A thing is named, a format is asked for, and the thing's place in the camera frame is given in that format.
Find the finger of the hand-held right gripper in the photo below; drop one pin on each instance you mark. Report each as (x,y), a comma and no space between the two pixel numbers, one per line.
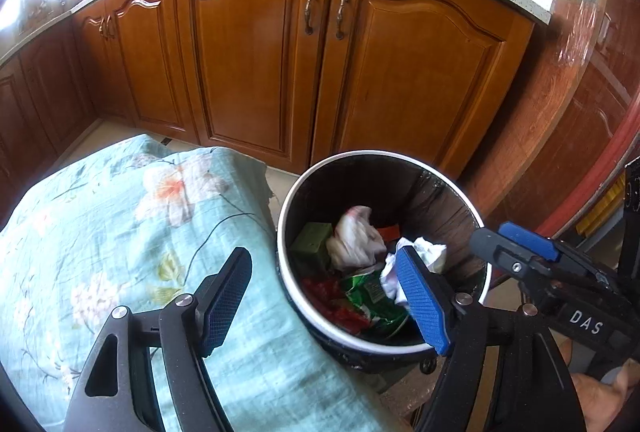
(527,239)
(500,252)

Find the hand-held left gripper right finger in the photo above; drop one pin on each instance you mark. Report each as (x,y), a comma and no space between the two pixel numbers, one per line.
(422,297)

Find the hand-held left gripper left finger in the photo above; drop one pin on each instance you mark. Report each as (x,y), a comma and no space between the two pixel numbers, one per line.
(225,302)

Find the white printed paper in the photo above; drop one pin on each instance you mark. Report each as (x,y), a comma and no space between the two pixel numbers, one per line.
(425,254)

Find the green snack wrapper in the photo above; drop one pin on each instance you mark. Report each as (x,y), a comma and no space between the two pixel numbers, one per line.
(372,297)

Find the orange snack packet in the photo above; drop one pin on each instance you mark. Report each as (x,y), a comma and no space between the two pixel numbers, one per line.
(387,233)

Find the white-rimmed black trash bin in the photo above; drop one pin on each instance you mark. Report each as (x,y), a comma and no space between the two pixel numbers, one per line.
(440,202)

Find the white paper bag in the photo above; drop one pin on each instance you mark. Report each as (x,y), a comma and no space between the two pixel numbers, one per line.
(355,237)

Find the red crinkled wrapper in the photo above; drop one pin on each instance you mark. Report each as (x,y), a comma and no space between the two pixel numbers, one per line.
(330,304)

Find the green juice carton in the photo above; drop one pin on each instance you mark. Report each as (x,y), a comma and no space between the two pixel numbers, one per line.
(312,242)

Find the yellow striped object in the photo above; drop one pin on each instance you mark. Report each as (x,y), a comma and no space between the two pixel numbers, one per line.
(602,207)

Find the person's bare leg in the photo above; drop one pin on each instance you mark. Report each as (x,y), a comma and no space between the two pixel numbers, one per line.
(600,397)

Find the plastic-wrapped wooden door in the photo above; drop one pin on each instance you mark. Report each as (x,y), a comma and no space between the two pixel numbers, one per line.
(550,111)

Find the light blue floral tablecloth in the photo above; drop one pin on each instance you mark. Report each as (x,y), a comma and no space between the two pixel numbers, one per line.
(100,237)

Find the wooden kitchen cabinets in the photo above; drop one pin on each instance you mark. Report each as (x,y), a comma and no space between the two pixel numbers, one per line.
(240,61)

